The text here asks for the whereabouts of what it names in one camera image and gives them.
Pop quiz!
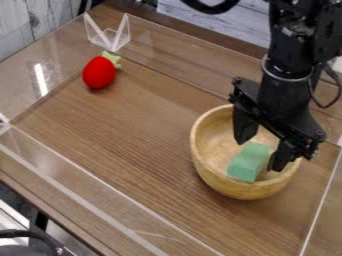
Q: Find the black cable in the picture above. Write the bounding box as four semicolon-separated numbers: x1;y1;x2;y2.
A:
0;228;68;256

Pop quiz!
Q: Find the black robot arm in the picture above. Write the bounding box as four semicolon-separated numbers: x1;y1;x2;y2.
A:
228;0;342;171

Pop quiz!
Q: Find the green rectangular block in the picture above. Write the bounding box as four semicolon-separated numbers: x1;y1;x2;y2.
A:
227;142;271;183

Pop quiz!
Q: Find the red toy strawberry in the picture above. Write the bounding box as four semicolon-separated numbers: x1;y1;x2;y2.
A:
83;51;122;89

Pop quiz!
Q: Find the light wooden bowl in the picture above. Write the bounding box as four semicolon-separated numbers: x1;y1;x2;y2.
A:
190;104;301;200

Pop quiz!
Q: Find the clear acrylic corner bracket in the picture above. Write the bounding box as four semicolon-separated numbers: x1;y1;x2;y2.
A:
83;13;131;52

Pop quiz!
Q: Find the clear acrylic tray wall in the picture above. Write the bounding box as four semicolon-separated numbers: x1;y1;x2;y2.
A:
0;116;223;256

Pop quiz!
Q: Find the black metal table frame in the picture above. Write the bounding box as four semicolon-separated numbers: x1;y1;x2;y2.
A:
27;209;82;256

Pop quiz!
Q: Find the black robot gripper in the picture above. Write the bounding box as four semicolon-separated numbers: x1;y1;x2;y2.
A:
228;60;326;172

